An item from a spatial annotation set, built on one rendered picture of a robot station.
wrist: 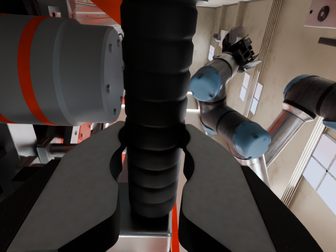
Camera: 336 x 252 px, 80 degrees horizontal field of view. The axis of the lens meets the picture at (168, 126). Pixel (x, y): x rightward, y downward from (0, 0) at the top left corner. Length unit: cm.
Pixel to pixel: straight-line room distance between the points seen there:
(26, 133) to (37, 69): 17
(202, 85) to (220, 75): 5
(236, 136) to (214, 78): 14
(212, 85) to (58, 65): 34
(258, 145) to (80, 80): 37
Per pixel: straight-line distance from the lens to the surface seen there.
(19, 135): 38
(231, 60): 59
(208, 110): 55
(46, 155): 42
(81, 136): 59
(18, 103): 28
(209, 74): 50
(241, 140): 46
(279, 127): 82
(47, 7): 57
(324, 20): 66
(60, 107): 26
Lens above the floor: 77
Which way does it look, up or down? 29 degrees up
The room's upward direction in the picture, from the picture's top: 176 degrees counter-clockwise
